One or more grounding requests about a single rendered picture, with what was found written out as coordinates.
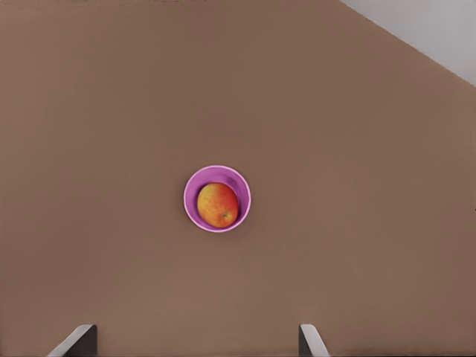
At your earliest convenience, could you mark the red yellow apple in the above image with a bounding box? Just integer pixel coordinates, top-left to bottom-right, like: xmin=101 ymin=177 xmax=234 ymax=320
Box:
xmin=196 ymin=181 xmax=239 ymax=228

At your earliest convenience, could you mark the pink round plate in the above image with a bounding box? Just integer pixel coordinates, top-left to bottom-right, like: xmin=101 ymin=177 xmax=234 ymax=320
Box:
xmin=183 ymin=164 xmax=252 ymax=234

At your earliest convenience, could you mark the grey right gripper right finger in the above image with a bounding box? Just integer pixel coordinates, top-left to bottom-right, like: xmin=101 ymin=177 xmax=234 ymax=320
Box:
xmin=298 ymin=324 xmax=329 ymax=357

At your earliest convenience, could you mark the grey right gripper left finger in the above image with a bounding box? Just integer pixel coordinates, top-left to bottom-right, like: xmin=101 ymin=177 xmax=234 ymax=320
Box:
xmin=46 ymin=324 xmax=98 ymax=357

